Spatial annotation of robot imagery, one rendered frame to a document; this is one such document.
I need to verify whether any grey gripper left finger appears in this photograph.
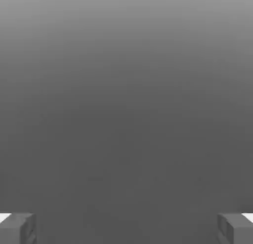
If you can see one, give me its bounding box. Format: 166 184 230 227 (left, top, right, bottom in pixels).
0 212 38 244

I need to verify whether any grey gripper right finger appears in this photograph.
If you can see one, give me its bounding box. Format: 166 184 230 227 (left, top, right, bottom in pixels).
216 212 253 244

